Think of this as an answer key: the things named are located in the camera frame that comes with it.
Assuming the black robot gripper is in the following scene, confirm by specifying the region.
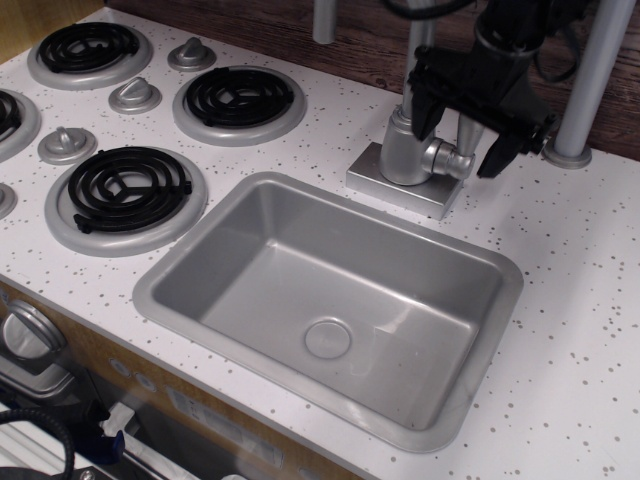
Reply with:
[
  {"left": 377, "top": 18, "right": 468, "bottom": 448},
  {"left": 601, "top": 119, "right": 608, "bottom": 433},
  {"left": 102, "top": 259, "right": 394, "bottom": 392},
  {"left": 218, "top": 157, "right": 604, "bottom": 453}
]
[{"left": 408, "top": 22, "right": 557, "bottom": 179}]

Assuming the silver faucet lever handle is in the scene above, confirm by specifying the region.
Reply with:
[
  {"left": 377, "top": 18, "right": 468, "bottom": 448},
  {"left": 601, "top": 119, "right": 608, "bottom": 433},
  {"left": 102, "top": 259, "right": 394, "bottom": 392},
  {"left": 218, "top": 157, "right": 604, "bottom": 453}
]
[{"left": 422, "top": 113, "right": 485, "bottom": 180}]

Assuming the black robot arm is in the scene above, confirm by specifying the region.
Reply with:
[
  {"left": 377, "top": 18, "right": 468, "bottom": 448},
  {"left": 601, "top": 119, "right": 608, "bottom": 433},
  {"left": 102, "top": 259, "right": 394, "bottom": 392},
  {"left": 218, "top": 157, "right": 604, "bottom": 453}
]
[{"left": 408, "top": 1, "right": 587, "bottom": 178}]

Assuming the silver faucet with square base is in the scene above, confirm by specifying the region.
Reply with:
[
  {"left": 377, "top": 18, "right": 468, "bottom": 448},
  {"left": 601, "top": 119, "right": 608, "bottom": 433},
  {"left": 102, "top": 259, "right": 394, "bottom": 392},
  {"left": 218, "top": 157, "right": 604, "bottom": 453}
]
[{"left": 346, "top": 19, "right": 464, "bottom": 220}]

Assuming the grey right support pole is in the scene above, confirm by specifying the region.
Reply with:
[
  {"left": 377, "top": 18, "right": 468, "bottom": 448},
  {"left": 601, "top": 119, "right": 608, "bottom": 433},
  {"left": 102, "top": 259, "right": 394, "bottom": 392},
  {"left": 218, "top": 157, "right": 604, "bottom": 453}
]
[{"left": 542, "top": 0, "right": 635, "bottom": 170}]

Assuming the grey support pole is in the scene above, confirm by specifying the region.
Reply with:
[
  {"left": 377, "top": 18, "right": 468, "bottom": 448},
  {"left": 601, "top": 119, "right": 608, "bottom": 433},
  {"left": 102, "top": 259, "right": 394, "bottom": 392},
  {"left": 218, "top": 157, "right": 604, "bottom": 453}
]
[
  {"left": 542, "top": 0, "right": 635, "bottom": 170},
  {"left": 312, "top": 0, "right": 338, "bottom": 45}
]

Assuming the grey left support pole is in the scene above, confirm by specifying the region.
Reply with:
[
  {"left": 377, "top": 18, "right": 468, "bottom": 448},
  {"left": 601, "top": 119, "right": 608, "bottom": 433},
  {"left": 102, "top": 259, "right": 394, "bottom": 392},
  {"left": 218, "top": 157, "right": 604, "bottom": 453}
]
[{"left": 312, "top": 0, "right": 338, "bottom": 45}]

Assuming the grey rectangular sink basin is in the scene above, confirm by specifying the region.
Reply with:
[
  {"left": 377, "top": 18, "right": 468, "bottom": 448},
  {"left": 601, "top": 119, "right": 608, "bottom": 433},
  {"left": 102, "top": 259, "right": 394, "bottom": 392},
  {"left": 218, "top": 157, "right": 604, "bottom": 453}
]
[{"left": 133, "top": 172, "right": 524, "bottom": 453}]

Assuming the back right stove burner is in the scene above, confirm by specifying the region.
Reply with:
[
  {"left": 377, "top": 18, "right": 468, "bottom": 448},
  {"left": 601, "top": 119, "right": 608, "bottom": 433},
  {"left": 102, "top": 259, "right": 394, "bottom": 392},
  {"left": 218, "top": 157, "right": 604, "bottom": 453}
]
[{"left": 172, "top": 66, "right": 306, "bottom": 147}]

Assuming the round sink drain plug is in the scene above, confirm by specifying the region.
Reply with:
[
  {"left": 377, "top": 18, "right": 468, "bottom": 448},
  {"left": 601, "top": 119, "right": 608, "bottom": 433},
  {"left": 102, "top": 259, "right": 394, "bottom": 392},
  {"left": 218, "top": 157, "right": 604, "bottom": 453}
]
[{"left": 304, "top": 320, "right": 351, "bottom": 360}]

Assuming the silver stove knob top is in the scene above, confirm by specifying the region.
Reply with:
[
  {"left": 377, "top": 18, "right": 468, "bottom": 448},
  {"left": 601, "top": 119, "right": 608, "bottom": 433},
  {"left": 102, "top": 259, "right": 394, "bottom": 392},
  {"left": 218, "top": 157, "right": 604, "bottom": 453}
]
[{"left": 167, "top": 37, "right": 217, "bottom": 72}]

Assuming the silver stove knob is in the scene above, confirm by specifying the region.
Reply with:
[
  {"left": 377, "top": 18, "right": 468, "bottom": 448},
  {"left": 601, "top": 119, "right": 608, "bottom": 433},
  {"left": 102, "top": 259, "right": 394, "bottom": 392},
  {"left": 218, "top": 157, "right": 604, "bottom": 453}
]
[
  {"left": 37, "top": 127, "right": 97, "bottom": 165},
  {"left": 167, "top": 37, "right": 217, "bottom": 72},
  {"left": 108, "top": 77, "right": 162, "bottom": 115}
]

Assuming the silver stove knob middle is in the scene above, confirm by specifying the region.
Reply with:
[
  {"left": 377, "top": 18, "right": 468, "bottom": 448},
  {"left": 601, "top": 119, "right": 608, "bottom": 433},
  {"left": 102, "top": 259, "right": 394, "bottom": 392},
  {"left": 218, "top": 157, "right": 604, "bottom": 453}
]
[{"left": 108, "top": 77, "right": 162, "bottom": 115}]

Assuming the front right stove burner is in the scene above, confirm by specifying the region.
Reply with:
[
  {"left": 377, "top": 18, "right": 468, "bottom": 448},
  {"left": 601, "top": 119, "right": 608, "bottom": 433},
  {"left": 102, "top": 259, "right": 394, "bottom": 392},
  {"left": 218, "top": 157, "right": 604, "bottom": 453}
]
[{"left": 45, "top": 146, "right": 208, "bottom": 257}]

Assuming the back left stove burner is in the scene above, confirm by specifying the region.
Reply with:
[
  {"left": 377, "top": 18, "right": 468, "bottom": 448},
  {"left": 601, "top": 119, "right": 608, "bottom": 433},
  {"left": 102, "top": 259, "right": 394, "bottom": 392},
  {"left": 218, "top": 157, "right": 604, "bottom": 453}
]
[{"left": 27, "top": 22, "right": 153, "bottom": 91}]

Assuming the silver stove knob lower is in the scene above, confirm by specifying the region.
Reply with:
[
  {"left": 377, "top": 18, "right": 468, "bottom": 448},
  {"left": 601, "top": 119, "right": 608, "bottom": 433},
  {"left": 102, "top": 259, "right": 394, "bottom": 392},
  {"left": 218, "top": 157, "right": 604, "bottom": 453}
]
[{"left": 37, "top": 127, "right": 97, "bottom": 165}]

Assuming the left edge stove burner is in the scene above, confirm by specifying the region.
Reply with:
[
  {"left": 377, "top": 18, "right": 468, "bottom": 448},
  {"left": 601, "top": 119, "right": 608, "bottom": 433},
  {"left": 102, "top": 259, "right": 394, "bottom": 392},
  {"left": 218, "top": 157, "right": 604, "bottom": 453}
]
[{"left": 1, "top": 89, "right": 41, "bottom": 162}]

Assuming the silver stove knob left edge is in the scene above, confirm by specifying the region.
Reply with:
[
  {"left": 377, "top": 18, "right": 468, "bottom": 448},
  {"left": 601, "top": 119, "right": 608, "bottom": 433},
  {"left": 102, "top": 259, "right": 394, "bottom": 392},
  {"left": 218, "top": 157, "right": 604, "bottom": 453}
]
[{"left": 0, "top": 183, "right": 17, "bottom": 219}]

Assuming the silver round oven dial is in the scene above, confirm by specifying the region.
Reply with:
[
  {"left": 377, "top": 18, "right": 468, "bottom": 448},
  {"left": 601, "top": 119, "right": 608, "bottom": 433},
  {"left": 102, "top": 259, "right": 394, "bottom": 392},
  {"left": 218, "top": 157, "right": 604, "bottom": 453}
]
[{"left": 1, "top": 300, "right": 66, "bottom": 375}]

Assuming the thin grey wire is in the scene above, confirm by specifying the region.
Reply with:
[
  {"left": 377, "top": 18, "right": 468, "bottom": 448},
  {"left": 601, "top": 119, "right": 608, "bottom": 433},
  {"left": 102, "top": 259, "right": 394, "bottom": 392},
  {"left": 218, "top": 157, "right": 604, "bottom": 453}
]
[{"left": 532, "top": 24, "right": 581, "bottom": 84}]

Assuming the black cable lower left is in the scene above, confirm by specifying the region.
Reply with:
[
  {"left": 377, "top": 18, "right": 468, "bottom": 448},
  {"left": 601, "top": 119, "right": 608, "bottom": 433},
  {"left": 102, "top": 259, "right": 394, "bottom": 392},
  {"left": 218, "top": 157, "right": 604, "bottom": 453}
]
[{"left": 0, "top": 405, "right": 75, "bottom": 476}]

